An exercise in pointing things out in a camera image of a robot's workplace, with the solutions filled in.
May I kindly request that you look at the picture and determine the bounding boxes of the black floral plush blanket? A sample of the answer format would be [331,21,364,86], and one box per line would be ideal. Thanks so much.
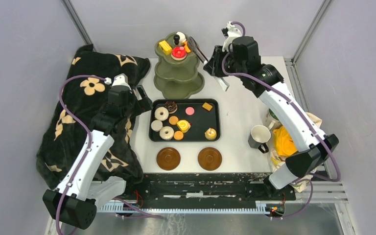
[36,44,151,189]

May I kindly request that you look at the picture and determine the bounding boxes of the white glazed donut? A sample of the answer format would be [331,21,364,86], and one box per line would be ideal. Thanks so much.
[154,107,169,121]
[159,126,175,141]

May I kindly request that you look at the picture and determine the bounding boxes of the round tan biscuit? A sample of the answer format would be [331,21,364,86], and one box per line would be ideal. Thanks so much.
[173,131,184,141]
[168,116,179,125]

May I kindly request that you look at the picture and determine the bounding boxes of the red glazed donut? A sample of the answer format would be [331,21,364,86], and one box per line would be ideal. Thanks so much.
[170,47,187,61]

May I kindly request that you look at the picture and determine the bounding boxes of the yellow swirl roll cake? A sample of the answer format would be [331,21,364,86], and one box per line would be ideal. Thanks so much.
[176,119,191,133]

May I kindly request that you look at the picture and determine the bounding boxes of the rectangular tan cracker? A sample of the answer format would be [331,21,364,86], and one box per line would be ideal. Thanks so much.
[202,102,213,112]

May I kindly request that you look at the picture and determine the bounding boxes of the black rectangular tray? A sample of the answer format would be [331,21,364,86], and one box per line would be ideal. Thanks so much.
[148,98,221,143]

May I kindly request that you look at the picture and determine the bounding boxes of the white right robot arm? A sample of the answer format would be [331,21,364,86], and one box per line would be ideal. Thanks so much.
[195,21,339,200]

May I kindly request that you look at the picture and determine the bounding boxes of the patterned white yellow cloth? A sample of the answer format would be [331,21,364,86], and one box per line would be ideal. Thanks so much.
[264,111,323,193]

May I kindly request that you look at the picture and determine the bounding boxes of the white round cake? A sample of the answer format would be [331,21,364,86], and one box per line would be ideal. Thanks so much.
[150,120,163,132]

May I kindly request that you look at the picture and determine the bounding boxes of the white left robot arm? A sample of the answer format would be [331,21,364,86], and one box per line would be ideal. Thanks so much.
[43,73,152,235]

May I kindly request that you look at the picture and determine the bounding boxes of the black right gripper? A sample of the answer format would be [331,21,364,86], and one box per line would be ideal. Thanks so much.
[204,45,246,79]

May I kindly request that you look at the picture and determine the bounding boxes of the orange fish-shaped pastry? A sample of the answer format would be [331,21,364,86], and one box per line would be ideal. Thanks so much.
[183,41,191,53]

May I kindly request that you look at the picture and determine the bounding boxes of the brown wooden coaster left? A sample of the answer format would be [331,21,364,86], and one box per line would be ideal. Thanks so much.
[156,147,181,171]

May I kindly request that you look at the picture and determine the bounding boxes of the brown wooden coaster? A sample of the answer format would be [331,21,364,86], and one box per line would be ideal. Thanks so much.
[198,147,222,171]
[156,147,181,171]

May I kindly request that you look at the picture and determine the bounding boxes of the chocolate sprinkle donut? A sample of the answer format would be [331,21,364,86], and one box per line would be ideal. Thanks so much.
[164,101,178,114]

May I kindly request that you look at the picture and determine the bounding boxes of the round tan biscuit upper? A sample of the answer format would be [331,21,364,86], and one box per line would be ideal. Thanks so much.
[168,116,179,125]

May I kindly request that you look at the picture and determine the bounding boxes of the white cake block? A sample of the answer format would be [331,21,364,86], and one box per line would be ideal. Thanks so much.
[173,32,187,45]

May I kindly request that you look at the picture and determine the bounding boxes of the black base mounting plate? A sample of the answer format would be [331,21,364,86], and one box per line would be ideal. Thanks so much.
[122,173,296,201]

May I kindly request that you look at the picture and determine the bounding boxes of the yellow layered cake slice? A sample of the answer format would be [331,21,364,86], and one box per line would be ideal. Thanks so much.
[158,40,173,55]

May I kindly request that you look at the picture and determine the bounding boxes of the grey mug white inside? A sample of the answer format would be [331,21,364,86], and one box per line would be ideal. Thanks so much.
[248,125,271,154]

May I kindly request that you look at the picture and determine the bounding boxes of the brown wooden coaster right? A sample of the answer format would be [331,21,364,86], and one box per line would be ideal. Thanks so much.
[198,147,222,171]

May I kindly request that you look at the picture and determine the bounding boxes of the round tan biscuit lower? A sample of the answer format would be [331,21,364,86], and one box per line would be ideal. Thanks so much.
[173,131,184,141]

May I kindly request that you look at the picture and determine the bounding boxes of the pink round donut base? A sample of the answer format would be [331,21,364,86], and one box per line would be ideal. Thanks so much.
[185,107,195,116]

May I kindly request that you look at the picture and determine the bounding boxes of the steel tongs white handle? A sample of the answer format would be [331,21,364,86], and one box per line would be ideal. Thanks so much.
[187,36,230,92]

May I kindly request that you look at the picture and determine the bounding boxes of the yellow cream cupcake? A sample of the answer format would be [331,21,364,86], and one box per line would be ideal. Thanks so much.
[205,128,217,141]

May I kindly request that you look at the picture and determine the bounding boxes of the green three-tier serving stand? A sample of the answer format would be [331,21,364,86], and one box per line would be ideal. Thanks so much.
[154,31,205,99]

